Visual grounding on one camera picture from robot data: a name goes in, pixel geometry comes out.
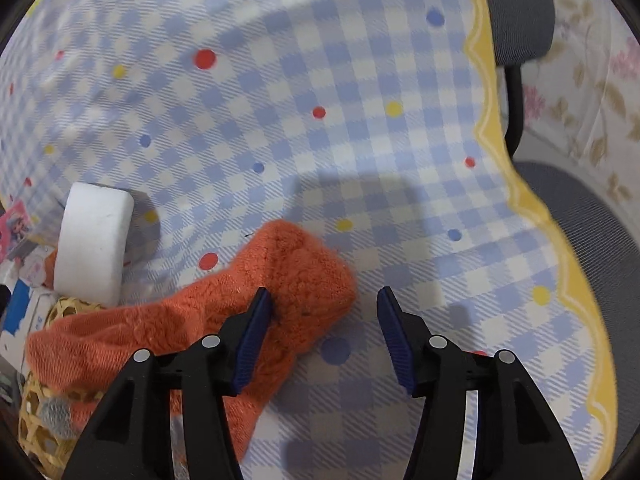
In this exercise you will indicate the pink picture card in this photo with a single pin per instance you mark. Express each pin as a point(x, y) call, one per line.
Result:
point(17, 227)

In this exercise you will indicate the blue checked dotted cloth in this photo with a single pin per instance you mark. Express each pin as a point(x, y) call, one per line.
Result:
point(300, 85)

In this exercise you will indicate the orange fuzzy cloth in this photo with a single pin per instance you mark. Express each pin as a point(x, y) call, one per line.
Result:
point(295, 275)

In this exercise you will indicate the grey office chair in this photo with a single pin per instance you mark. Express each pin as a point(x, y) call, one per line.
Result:
point(590, 210)

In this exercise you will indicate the white paper cup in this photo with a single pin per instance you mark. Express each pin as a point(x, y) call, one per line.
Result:
point(95, 245)

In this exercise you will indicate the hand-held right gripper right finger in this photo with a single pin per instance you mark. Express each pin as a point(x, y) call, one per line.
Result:
point(395, 342)

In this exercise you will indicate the white blue milk carton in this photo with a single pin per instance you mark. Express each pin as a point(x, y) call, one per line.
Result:
point(22, 315)

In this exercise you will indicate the woven bamboo basket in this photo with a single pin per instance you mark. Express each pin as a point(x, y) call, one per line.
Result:
point(35, 410)

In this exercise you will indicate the floral print sheet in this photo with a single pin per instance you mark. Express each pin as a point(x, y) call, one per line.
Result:
point(590, 60)

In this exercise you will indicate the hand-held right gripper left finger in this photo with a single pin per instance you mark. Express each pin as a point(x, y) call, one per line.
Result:
point(252, 342)

